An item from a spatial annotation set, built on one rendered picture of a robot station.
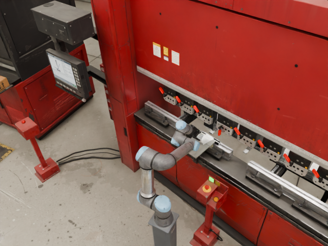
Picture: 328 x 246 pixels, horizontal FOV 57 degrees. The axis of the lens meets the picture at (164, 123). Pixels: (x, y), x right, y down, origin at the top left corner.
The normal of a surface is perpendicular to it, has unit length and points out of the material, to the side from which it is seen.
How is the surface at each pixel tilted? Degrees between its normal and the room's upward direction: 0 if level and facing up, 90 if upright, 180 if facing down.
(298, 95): 90
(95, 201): 0
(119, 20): 90
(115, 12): 90
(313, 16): 90
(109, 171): 0
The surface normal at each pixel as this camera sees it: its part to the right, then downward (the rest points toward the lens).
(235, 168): -0.04, -0.75
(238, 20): -0.70, 0.49
